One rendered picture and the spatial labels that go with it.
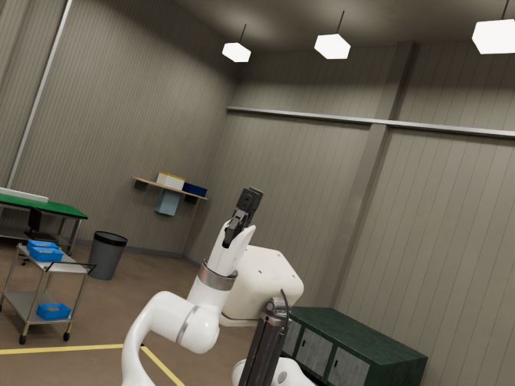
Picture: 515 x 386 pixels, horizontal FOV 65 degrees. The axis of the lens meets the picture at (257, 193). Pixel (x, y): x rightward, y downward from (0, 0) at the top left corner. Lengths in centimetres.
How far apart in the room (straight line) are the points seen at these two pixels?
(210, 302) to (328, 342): 507
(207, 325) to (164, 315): 8
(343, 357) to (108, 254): 416
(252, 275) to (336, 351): 493
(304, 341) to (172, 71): 679
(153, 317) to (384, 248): 678
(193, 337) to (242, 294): 18
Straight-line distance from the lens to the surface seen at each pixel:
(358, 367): 565
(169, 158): 1017
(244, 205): 75
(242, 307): 91
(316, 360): 597
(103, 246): 736
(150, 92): 980
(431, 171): 738
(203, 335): 75
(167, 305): 77
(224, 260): 76
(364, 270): 755
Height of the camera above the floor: 215
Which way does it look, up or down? 1 degrees up
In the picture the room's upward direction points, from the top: 18 degrees clockwise
